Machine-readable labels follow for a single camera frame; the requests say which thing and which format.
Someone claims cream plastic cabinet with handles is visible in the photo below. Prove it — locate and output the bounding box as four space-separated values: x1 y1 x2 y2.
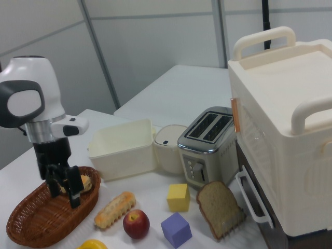
227 25 332 238

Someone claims small golden bread bun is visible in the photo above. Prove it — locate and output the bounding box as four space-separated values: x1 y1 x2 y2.
59 175 93 195

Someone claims small white lidded bin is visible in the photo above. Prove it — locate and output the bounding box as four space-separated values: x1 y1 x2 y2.
153 124 188 174

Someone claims cream and chrome toaster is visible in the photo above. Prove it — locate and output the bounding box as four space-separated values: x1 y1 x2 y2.
177 106 239 191

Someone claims dark brown drawer box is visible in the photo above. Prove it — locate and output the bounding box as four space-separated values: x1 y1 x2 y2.
234 140 332 249

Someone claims purple foam cube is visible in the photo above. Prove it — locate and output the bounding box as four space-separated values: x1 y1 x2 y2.
160 212 193 249

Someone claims white drawer handle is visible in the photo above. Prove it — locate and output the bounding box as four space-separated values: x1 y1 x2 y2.
235 165 274 229

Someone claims copper cabinet door handle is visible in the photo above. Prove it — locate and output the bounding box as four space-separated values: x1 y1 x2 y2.
230 98 241 133

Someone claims long cheese bread loaf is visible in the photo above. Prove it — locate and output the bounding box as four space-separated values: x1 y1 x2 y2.
93 191 137 230

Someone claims brown toast slice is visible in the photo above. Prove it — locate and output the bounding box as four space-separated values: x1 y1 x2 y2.
196 181 247 240

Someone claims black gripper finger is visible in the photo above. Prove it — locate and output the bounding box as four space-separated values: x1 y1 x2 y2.
46 164 63 198
64 165 81 209

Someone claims yellow foam cube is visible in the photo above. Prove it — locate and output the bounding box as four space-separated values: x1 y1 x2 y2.
166 183 191 213

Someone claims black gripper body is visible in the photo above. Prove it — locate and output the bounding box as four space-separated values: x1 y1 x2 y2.
33 137 72 179

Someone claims open cream plastic container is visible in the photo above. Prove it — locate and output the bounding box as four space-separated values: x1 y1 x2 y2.
87 118 157 182

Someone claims red apple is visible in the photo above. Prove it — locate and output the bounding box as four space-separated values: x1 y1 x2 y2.
122 209 150 240

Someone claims yellow banana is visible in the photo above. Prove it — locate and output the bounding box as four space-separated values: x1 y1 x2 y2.
76 239 107 249

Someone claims black vertical pole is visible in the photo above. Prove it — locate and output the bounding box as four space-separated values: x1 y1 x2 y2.
260 0 273 50

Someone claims brown wicker basket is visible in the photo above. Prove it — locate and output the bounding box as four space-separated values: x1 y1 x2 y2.
6 165 102 247

